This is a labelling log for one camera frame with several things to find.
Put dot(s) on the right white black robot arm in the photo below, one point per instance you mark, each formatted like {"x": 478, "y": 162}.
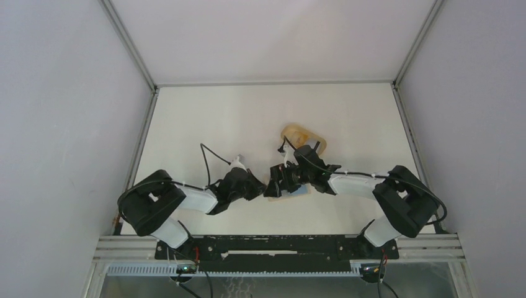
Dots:
{"x": 406, "y": 203}

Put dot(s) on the beige oval plastic tray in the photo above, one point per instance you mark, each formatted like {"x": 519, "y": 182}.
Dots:
{"x": 298, "y": 136}

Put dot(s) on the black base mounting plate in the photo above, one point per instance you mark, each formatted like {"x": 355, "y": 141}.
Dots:
{"x": 281, "y": 252}

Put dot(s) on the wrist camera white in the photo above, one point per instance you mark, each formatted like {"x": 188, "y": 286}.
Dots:
{"x": 288, "y": 154}
{"x": 237, "y": 162}

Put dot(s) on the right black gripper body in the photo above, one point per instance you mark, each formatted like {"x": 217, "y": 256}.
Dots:
{"x": 294, "y": 176}

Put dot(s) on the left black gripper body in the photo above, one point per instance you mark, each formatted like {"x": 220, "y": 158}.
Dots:
{"x": 233, "y": 197}

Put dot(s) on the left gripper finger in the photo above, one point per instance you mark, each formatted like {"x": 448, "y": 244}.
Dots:
{"x": 252, "y": 181}
{"x": 249, "y": 193}

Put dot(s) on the left green circuit board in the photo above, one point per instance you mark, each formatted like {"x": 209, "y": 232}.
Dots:
{"x": 186, "y": 269}

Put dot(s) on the beige leather card holder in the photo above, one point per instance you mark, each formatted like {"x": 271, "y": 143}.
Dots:
{"x": 285, "y": 195}

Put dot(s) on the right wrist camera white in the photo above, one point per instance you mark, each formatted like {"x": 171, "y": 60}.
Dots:
{"x": 288, "y": 154}

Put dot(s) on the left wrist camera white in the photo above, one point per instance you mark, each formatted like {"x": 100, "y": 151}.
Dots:
{"x": 237, "y": 162}

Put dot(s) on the white slotted cable duct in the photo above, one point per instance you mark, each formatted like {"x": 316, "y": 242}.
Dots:
{"x": 166, "y": 270}

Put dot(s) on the aluminium front frame rail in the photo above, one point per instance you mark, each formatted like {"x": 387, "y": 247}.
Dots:
{"x": 424, "y": 248}

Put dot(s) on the right circuit board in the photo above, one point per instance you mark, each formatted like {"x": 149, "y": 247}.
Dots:
{"x": 372, "y": 270}

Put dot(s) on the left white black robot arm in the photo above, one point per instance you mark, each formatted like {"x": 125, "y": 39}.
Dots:
{"x": 148, "y": 206}

